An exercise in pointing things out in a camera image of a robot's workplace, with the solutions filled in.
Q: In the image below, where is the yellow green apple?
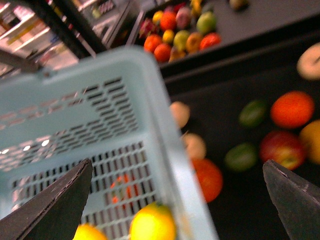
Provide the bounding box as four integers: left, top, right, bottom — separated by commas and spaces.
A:
173, 30, 190, 51

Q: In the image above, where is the yellow apple front tray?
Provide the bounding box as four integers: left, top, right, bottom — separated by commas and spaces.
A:
299, 119, 320, 165

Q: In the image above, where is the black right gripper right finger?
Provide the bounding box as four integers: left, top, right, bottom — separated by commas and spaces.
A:
262, 160, 320, 240

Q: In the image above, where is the white pear right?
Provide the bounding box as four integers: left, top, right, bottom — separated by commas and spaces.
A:
296, 42, 320, 81

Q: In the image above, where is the left beverage shelf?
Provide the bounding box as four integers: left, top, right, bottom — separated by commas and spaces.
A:
0, 0, 78, 70

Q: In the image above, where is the black metal display shelf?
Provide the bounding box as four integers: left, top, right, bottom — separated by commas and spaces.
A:
22, 0, 320, 240

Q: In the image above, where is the orange on front tray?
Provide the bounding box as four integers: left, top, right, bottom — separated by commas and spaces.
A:
270, 90, 315, 129

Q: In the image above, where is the orange front left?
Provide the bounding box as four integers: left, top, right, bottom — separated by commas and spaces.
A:
143, 34, 163, 54

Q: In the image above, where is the large orange back row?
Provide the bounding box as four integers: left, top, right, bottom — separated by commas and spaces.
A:
159, 11, 177, 32

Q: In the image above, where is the white pear left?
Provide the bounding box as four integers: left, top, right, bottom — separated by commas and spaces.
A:
170, 101, 191, 129

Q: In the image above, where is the pink peach in pile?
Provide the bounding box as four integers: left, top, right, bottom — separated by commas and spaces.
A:
175, 7, 192, 30

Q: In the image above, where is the green lime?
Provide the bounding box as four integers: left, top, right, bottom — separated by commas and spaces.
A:
238, 99, 268, 129

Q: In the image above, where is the light blue carried basket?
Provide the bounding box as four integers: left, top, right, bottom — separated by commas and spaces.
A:
0, 47, 218, 240

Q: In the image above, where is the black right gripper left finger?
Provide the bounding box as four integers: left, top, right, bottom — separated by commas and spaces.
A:
0, 158, 93, 240

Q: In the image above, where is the red orange tomato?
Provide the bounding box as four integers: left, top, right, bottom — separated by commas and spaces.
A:
199, 32, 222, 50

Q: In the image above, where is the small yellow lemon in pile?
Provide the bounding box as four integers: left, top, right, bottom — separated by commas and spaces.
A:
162, 29, 175, 45

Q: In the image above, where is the orange front middle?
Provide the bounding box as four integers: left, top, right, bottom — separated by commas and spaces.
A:
153, 43, 172, 63

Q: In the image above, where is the pink dragon fruit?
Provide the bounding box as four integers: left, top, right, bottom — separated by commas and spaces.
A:
138, 18, 159, 39

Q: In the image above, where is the yellow orange apple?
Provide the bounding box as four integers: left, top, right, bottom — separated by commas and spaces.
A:
185, 32, 203, 54

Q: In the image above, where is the red apple front tray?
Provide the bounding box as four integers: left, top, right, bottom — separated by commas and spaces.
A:
258, 130, 307, 171

